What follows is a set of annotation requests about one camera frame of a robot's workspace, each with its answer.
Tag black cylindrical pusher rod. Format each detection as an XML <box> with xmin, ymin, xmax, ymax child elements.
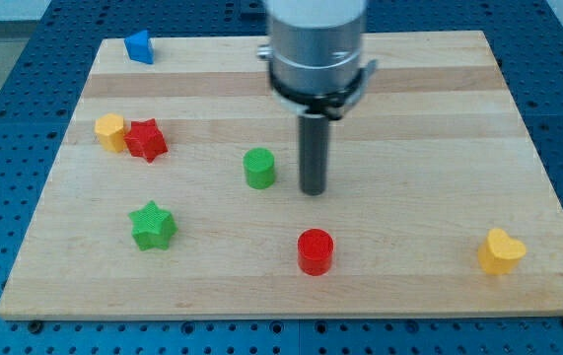
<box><xmin>298</xmin><ymin>115</ymin><xmax>329</xmax><ymax>195</ymax></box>

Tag green cylinder block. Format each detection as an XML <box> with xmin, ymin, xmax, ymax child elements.
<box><xmin>243</xmin><ymin>147</ymin><xmax>276</xmax><ymax>189</ymax></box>

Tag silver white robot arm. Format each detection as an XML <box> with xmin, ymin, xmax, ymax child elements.
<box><xmin>257</xmin><ymin>0</ymin><xmax>377</xmax><ymax>196</ymax></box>

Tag red star block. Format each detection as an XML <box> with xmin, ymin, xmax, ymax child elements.
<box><xmin>124</xmin><ymin>118</ymin><xmax>169</xmax><ymax>163</ymax></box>

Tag green star block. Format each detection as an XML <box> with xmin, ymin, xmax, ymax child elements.
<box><xmin>128</xmin><ymin>200</ymin><xmax>177</xmax><ymax>251</ymax></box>

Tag red cylinder block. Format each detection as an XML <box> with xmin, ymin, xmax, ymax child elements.
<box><xmin>297</xmin><ymin>229</ymin><xmax>334</xmax><ymax>276</ymax></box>

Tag light wooden board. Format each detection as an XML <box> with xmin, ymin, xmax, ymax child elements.
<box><xmin>0</xmin><ymin>31</ymin><xmax>563</xmax><ymax>320</ymax></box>

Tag blue triangle block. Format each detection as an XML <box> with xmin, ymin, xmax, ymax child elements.
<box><xmin>124</xmin><ymin>30</ymin><xmax>154</xmax><ymax>64</ymax></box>

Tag yellow hexagon block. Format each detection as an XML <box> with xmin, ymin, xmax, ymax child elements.
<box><xmin>94</xmin><ymin>113</ymin><xmax>126</xmax><ymax>153</ymax></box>

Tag yellow heart block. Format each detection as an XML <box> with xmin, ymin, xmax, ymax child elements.
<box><xmin>477</xmin><ymin>228</ymin><xmax>528</xmax><ymax>275</ymax></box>

